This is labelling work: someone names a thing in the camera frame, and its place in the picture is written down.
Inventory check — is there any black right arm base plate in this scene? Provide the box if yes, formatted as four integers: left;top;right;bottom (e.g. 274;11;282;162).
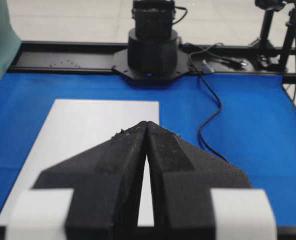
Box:
111;49;193;88

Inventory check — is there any blue table cloth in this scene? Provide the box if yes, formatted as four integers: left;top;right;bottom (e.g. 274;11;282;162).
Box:
0;73;296;226

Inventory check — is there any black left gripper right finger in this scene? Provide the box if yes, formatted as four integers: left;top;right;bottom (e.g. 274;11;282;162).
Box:
146;120;279;240

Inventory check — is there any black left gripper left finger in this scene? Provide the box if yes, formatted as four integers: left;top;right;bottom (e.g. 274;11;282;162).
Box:
6;120;148;240

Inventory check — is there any black camera stand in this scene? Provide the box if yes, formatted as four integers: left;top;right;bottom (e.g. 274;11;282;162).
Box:
249;0;287;51
259;0;296;73

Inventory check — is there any black aluminium frame rail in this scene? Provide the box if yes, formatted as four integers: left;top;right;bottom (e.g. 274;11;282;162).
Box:
7;41;296;84

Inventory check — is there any black soldering iron cable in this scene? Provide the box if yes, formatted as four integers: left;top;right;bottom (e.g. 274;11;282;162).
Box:
187;53;229;162

